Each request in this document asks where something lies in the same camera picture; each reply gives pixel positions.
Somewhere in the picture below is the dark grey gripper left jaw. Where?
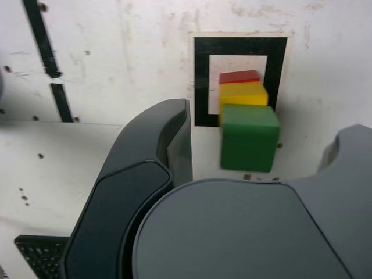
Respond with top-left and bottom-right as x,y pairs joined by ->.
63,98 -> 194,279

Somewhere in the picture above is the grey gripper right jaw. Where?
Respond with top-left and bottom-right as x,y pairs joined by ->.
130,124 -> 372,279

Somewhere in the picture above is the green cube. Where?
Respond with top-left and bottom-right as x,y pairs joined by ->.
220,104 -> 281,173

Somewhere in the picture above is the yellow cube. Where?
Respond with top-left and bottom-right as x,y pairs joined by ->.
218,81 -> 269,123

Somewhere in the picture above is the red cube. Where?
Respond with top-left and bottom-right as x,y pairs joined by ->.
219,70 -> 261,84

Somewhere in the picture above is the black tape square outline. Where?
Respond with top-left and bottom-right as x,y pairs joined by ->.
194,37 -> 288,128

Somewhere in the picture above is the black keyboard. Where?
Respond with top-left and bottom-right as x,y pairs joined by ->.
13,234 -> 70,279

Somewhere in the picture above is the black tape strip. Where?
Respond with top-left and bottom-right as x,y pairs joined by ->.
22,0 -> 75,123

